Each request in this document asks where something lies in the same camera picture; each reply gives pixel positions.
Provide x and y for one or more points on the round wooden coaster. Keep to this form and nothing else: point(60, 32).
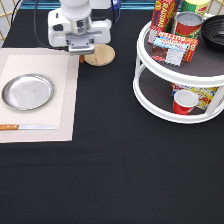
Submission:
point(103, 55)

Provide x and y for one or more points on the yellow red food box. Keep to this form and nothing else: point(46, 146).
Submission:
point(205, 95)

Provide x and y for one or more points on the round silver metal plate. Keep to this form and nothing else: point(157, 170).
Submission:
point(28, 92)

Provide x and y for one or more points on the red raisins box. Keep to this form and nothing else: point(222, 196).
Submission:
point(164, 12)

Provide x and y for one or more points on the wooden-handled metal fork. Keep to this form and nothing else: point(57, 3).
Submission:
point(82, 58)

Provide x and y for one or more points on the black bowl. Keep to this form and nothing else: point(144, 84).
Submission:
point(212, 32)

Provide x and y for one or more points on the red tin can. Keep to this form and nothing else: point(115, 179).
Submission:
point(187, 24)

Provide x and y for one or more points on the yellow green canister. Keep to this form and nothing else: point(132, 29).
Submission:
point(196, 6)

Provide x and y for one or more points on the red plastic cup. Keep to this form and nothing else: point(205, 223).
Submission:
point(184, 102)

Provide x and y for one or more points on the brown chocolate bar packet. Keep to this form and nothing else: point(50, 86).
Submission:
point(166, 55)

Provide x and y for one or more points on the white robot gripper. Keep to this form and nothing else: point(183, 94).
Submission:
point(73, 28)

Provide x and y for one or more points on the white two-tier turntable rack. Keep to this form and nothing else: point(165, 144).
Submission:
point(152, 81)

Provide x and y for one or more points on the wooden-handled table knife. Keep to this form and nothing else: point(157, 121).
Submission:
point(25, 127)

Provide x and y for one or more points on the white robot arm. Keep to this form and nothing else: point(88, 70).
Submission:
point(80, 4)

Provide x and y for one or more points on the beige woven placemat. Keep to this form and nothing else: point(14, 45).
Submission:
point(62, 69)

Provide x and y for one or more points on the red butter box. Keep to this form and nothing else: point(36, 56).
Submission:
point(172, 41)

